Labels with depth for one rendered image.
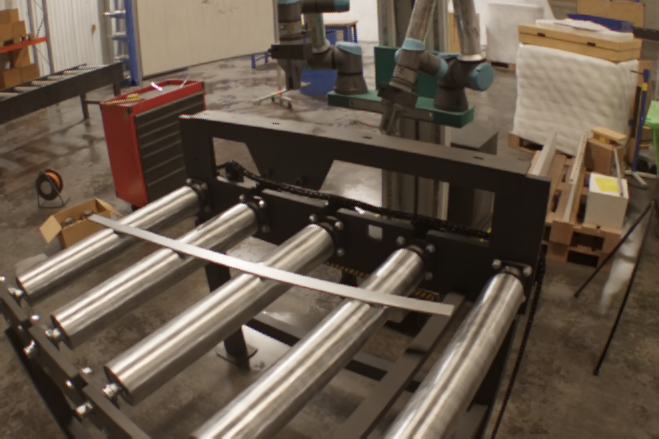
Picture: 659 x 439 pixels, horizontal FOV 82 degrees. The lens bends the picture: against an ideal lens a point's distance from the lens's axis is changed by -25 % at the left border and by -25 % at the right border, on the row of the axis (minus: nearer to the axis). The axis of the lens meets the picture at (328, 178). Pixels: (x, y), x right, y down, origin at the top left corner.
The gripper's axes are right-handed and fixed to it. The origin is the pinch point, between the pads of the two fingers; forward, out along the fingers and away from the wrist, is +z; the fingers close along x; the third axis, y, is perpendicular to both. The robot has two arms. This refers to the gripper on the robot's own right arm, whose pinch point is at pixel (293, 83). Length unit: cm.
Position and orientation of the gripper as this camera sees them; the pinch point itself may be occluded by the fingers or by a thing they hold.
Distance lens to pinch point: 156.6
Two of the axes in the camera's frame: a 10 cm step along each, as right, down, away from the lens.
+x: 8.3, 1.8, -5.3
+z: 0.5, 9.2, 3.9
